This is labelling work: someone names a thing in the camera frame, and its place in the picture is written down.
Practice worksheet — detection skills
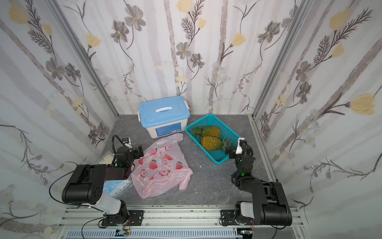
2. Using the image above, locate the pineapple front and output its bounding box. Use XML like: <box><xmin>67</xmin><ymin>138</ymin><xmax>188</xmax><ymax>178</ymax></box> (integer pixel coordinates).
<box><xmin>201</xmin><ymin>136</ymin><xmax>232</xmax><ymax>152</ymax></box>

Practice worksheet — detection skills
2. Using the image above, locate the pineapple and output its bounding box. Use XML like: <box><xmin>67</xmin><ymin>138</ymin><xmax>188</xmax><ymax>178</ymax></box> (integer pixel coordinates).
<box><xmin>201</xmin><ymin>136</ymin><xmax>232</xmax><ymax>152</ymax></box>
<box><xmin>190</xmin><ymin>126</ymin><xmax>221</xmax><ymax>138</ymax></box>

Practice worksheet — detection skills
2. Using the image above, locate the pink printed plastic bag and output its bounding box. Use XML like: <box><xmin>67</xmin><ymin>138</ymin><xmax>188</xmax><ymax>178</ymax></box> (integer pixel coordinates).
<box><xmin>130</xmin><ymin>133</ymin><xmax>193</xmax><ymax>199</ymax></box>

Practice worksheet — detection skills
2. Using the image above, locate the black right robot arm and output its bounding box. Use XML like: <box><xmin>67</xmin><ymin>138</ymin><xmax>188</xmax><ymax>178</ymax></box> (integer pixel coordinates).
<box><xmin>220</xmin><ymin>137</ymin><xmax>292</xmax><ymax>229</ymax></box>

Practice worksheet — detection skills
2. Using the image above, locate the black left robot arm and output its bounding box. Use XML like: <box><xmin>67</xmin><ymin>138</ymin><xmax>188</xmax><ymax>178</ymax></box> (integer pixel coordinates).
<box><xmin>62</xmin><ymin>145</ymin><xmax>144</xmax><ymax>228</ymax></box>

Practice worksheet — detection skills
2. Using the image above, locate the blue face mask pack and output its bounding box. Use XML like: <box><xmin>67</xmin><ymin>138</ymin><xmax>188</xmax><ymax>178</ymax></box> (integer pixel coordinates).
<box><xmin>103</xmin><ymin>179</ymin><xmax>132</xmax><ymax>198</ymax></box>

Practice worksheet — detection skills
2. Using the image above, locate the teal plastic basket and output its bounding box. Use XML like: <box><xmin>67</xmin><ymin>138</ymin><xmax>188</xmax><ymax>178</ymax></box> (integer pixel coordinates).
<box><xmin>186</xmin><ymin>114</ymin><xmax>240</xmax><ymax>164</ymax></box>

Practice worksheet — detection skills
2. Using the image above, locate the white box blue lid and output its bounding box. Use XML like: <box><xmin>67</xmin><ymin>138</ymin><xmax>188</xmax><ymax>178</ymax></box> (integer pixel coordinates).
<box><xmin>137</xmin><ymin>96</ymin><xmax>191</xmax><ymax>138</ymax></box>

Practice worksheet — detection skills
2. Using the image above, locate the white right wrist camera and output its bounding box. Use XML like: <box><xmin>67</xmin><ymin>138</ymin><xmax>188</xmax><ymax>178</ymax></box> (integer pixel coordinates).
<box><xmin>235</xmin><ymin>137</ymin><xmax>245</xmax><ymax>154</ymax></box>

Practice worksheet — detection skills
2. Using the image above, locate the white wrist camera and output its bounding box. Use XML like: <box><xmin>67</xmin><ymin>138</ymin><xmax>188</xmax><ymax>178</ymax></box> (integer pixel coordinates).
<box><xmin>235</xmin><ymin>137</ymin><xmax>245</xmax><ymax>154</ymax></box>
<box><xmin>122</xmin><ymin>137</ymin><xmax>132</xmax><ymax>148</ymax></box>

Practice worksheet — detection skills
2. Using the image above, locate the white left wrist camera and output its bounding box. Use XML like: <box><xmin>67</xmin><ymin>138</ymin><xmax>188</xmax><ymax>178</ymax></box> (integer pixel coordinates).
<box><xmin>122</xmin><ymin>137</ymin><xmax>132</xmax><ymax>148</ymax></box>

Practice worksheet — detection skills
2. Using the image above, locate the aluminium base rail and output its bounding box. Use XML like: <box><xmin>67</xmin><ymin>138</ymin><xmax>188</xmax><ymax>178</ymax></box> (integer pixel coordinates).
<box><xmin>54</xmin><ymin>205</ymin><xmax>309</xmax><ymax>239</ymax></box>

